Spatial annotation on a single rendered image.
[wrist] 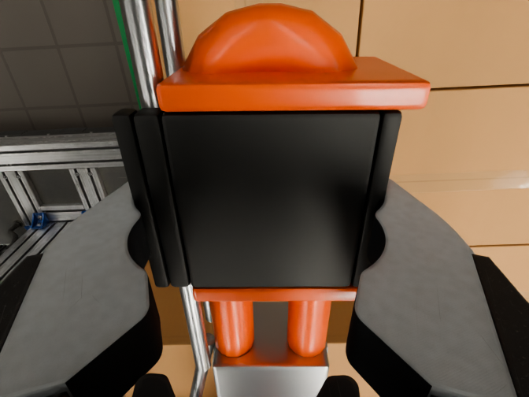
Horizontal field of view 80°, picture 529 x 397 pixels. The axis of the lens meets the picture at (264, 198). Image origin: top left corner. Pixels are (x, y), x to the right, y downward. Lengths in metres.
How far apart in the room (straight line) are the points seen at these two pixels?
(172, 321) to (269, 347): 0.28
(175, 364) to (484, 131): 0.71
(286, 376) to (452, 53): 0.64
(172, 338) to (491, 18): 0.72
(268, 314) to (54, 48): 1.28
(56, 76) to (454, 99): 1.24
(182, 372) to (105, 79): 1.07
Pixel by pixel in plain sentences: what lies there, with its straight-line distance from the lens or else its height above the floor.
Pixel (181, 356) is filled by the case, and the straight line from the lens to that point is 0.46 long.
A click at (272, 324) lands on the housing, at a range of 0.20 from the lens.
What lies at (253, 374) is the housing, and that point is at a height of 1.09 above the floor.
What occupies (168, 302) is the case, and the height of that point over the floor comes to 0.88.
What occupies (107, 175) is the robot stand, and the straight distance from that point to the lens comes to 1.22.
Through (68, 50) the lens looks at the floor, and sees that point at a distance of 1.37.
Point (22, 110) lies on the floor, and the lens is 1.53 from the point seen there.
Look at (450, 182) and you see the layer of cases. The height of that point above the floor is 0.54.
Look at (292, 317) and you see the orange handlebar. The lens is 0.17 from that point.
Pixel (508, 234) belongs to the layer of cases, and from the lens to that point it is 1.01.
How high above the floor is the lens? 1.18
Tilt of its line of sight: 59 degrees down
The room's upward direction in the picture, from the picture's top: 179 degrees counter-clockwise
